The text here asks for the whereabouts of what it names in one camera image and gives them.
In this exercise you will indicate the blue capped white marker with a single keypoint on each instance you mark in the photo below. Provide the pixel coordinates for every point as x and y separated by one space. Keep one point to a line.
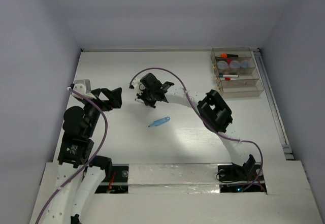
228 76

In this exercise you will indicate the clear acrylic drawer organizer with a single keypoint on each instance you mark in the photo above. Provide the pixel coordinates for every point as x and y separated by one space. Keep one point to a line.
247 85

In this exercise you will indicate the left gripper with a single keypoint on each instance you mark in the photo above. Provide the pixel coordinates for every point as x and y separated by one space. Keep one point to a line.
114 100

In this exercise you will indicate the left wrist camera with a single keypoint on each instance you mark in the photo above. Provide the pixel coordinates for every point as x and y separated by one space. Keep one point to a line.
82 87

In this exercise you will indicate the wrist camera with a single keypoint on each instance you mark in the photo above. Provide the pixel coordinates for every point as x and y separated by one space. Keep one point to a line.
136 84
82 87

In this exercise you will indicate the blue translucent highlighter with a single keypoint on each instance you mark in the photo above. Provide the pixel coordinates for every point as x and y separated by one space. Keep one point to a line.
160 122

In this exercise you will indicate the black capped white marker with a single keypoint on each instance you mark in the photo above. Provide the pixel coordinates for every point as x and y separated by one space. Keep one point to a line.
138 100

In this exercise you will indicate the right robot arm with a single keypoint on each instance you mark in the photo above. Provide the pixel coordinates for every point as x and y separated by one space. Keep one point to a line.
216 116

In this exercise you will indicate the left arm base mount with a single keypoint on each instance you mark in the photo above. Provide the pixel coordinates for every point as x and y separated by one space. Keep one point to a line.
116 183

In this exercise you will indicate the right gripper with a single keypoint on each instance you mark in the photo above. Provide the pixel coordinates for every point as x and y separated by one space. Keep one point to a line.
143 95

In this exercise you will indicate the paperclip jar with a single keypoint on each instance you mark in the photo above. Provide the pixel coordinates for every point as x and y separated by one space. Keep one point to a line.
245 64
223 67
234 66

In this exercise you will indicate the pink black highlighter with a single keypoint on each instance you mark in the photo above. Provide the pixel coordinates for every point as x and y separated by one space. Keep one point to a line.
229 62

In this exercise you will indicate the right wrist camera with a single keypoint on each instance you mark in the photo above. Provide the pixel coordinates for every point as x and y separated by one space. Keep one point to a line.
136 84

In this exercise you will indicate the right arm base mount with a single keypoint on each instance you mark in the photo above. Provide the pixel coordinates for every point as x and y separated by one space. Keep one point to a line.
232 180

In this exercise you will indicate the orange black highlighter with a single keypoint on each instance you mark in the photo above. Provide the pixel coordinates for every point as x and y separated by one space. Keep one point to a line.
225 55

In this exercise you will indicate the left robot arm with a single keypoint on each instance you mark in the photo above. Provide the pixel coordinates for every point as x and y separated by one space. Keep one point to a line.
80 168

